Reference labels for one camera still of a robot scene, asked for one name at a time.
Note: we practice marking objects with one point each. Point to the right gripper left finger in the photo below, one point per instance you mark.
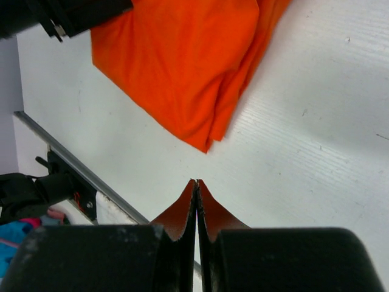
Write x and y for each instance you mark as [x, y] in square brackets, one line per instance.
[158, 256]

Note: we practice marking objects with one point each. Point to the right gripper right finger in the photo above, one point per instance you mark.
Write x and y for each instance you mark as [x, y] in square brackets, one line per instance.
[235, 257]

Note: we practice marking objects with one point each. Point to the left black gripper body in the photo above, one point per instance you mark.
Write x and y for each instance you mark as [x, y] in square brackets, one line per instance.
[66, 18]

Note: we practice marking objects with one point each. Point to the orange t shirt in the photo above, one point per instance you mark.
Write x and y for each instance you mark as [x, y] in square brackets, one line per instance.
[187, 63]

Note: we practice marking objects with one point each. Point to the pink folded t shirt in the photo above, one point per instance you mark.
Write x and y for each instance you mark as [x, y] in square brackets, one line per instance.
[34, 222]

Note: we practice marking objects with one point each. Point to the teal folded t shirt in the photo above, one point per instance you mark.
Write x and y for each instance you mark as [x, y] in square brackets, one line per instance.
[12, 234]

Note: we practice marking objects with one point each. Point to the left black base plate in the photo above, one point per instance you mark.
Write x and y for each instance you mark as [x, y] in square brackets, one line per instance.
[84, 194]

